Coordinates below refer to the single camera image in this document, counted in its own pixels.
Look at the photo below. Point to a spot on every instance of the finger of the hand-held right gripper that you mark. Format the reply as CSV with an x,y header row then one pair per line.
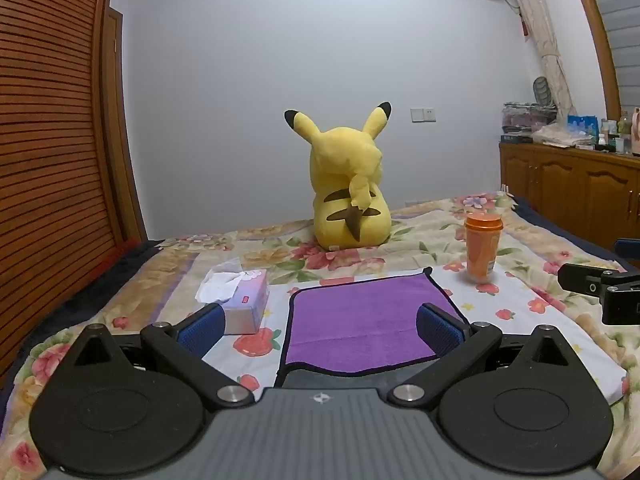
x,y
582,280

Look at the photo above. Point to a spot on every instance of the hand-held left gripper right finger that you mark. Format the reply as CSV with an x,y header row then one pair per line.
x,y
440,331

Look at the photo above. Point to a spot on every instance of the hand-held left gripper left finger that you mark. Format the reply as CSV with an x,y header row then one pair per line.
x,y
202,328

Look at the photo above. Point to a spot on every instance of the purple towel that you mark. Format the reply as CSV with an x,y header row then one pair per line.
x,y
360,320

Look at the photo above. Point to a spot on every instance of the tissue box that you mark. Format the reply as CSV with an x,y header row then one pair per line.
x,y
240,305

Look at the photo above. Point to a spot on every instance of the orange cup with lid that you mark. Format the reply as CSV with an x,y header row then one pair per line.
x,y
481,250

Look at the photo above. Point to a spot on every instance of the floral blanket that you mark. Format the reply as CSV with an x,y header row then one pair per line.
x,y
425,240

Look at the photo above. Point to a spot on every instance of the wooden cabinet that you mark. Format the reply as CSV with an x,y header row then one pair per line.
x,y
565,185

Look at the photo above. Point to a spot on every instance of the small white bottle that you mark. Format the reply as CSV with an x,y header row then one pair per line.
x,y
602,141

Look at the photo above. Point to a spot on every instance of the beige folded cloth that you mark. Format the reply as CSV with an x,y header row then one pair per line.
x,y
562,136

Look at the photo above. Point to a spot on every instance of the blue packet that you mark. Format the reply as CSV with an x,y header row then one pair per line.
x,y
582,124

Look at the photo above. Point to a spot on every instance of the pink bag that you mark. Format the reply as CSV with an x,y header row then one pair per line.
x,y
636,130

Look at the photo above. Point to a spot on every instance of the green bottle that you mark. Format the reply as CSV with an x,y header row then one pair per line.
x,y
624,124

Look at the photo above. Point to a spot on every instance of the yellow plush toy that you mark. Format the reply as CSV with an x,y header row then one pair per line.
x,y
350,185

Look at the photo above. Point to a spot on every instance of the wooden louvered wardrobe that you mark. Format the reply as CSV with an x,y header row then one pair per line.
x,y
55,160

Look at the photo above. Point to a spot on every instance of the beige curtain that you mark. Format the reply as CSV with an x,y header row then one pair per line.
x,y
542,35

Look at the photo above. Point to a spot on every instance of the grey window blind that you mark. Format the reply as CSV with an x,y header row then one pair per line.
x,y
622,25

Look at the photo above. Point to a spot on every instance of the red hanging ornament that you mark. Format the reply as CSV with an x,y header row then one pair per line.
x,y
524,22

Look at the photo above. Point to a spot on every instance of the white wall socket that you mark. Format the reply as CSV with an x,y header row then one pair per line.
x,y
423,115

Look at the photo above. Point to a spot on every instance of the wooden window frame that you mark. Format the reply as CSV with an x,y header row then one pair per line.
x,y
597,35

